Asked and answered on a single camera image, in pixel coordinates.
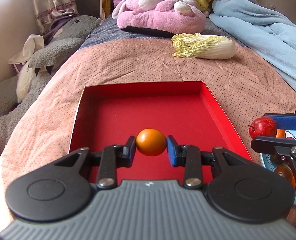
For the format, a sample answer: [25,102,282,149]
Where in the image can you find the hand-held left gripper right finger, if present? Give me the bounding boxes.
[166,135,249,189]

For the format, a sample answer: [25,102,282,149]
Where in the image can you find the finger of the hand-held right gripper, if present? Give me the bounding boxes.
[251,136,296,192]
[262,104,296,131]

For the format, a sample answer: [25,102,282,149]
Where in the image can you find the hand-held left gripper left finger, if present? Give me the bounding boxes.
[54,135,137,188]

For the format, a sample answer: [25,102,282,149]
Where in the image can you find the dark brown tomato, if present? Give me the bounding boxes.
[271,155,287,165]

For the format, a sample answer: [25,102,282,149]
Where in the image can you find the small red apple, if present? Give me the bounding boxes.
[248,116,277,138]

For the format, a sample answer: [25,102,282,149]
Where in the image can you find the blue bear print bowl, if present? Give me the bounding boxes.
[259,130,296,205]

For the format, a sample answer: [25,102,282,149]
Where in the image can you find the small smooth orange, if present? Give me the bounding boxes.
[135,128,167,157]

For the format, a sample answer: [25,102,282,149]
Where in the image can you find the large tangerine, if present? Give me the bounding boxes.
[274,164,296,188]

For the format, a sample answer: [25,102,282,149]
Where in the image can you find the red cardboard box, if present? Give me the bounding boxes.
[68,81,253,180]

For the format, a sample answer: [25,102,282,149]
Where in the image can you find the light blue blanket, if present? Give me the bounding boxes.
[209,0,296,100]

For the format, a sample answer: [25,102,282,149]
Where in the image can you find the pink dotted quilt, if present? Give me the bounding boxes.
[0,36,296,220]

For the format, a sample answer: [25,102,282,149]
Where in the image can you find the napa cabbage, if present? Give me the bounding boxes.
[171,33,236,60]

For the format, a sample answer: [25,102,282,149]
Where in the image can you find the grey bed sheet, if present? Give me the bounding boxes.
[78,15,228,53]

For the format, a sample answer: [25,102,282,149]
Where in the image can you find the grey plush toy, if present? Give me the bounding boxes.
[0,15,101,178]

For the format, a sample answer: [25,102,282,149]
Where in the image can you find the pink rabbit plush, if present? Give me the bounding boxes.
[112,0,206,36]

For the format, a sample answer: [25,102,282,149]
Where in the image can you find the white cloth bag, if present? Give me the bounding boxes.
[9,34,46,67]

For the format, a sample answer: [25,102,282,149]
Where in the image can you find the beige patterned curtain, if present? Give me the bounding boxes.
[31,0,78,34]

